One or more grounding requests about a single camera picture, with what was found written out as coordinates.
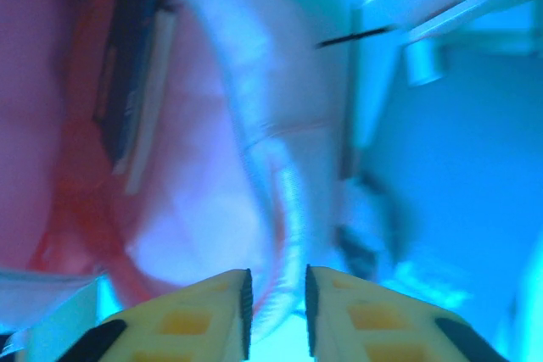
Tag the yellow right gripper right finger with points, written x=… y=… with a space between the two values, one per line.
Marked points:
x=373 y=324

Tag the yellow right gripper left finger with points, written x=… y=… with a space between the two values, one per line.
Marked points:
x=182 y=324

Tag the pink backpack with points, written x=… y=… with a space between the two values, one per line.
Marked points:
x=203 y=192

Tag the navy book with barcode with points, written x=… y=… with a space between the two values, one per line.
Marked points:
x=123 y=82

